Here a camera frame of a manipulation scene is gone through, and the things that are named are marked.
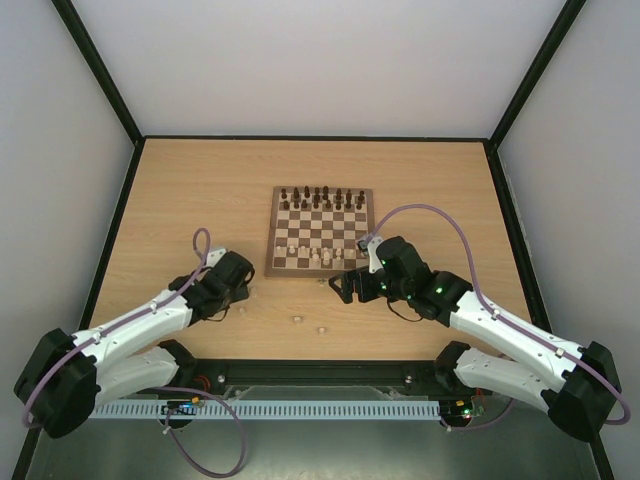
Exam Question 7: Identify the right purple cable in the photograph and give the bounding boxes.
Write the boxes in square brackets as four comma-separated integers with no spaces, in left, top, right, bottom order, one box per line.
[367,202,631,431]

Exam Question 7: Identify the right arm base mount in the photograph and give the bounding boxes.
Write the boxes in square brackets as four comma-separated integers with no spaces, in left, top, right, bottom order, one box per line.
[401,360,477,398]

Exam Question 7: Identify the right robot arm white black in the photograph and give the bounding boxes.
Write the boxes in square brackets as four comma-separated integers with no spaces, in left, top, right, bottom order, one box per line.
[329,236,621,442]

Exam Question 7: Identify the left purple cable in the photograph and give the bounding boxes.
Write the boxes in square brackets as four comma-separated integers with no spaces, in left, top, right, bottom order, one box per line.
[22,228,249,476]

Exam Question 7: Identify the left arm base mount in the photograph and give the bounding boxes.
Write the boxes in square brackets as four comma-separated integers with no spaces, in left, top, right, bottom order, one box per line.
[166,358,228,395]

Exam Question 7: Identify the purple cable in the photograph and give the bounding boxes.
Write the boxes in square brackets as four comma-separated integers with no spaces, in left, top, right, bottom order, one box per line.
[367,202,631,431]
[22,228,249,476]

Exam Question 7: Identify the light blue cable duct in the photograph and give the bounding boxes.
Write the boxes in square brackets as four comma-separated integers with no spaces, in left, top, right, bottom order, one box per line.
[91,399,441,421]

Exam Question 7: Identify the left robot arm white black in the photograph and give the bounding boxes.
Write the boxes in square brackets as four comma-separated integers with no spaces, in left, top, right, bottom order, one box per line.
[14,247,255,438]

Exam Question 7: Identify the wooden chess board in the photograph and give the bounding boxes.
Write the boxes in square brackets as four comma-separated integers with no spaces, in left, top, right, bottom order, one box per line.
[265,185,375,279]

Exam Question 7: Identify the black aluminium frame rail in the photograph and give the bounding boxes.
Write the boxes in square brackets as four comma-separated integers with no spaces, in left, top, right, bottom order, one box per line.
[211,359,450,392]

